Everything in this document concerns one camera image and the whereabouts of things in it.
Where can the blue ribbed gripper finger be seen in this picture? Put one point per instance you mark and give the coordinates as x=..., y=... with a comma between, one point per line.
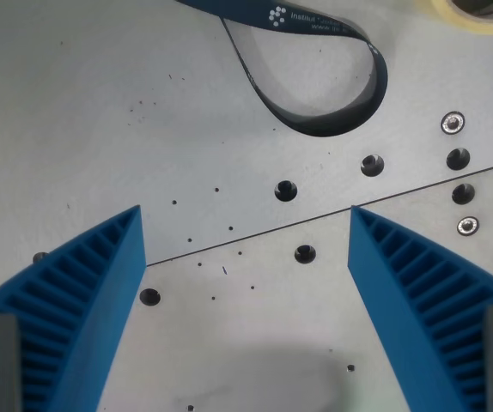
x=79, y=309
x=405, y=300

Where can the silver socket head screw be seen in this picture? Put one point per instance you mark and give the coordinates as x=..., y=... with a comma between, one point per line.
x=452, y=123
x=467, y=225

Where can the yellowish adhesive tape roll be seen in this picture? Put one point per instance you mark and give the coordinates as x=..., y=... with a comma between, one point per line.
x=474, y=17

